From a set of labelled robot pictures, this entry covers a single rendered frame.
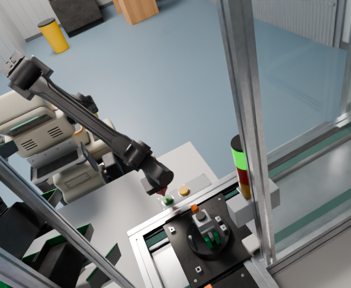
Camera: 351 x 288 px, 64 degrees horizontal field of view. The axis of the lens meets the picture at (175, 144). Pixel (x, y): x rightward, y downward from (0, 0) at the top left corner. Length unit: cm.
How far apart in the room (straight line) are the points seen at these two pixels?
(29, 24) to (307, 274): 774
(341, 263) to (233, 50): 79
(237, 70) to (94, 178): 126
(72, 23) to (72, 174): 553
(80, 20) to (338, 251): 644
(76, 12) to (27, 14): 158
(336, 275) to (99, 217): 90
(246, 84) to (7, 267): 38
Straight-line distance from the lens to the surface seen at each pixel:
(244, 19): 38
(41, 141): 139
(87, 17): 686
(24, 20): 807
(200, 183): 108
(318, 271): 102
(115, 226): 124
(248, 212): 69
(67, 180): 154
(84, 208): 138
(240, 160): 55
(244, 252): 91
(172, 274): 99
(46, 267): 80
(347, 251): 106
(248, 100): 43
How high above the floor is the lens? 180
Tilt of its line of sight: 41 degrees down
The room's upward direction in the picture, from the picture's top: 22 degrees counter-clockwise
